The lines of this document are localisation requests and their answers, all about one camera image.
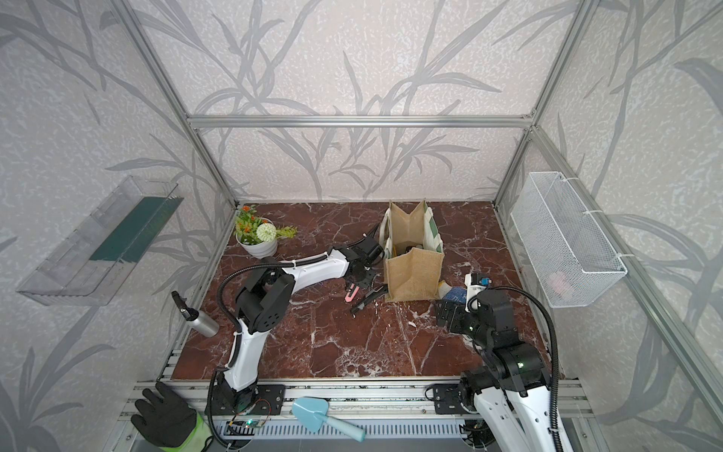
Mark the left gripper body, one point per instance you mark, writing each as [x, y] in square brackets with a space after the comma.
[365, 280]

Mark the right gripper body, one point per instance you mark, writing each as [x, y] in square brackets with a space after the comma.
[463, 322]

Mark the dark grey utility knife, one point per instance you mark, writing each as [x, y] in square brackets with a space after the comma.
[370, 298]

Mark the green Christmas tote bag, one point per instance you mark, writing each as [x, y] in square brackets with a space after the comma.
[413, 253]

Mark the pink utility knife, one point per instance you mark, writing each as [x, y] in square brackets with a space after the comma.
[351, 293]

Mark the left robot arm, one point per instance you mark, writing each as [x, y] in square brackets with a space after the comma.
[256, 299]

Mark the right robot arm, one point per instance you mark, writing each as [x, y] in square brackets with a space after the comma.
[515, 392]

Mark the blue dotted work glove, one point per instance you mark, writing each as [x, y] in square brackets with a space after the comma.
[453, 293]

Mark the potted artificial flower plant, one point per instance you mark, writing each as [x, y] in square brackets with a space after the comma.
[257, 235]

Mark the light blue garden trowel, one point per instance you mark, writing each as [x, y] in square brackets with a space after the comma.
[313, 414]

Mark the silver black bottle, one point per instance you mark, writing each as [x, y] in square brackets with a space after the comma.
[196, 320]

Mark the black green rubber glove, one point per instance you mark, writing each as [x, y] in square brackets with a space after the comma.
[167, 421]

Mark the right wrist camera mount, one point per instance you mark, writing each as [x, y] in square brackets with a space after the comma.
[475, 283]

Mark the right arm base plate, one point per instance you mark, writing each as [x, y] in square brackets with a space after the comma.
[446, 399]

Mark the white wire mesh basket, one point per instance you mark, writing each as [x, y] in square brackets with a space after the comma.
[572, 257]

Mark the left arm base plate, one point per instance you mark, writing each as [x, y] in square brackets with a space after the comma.
[257, 400]

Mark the clear plastic wall shelf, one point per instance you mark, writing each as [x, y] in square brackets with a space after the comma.
[90, 266]

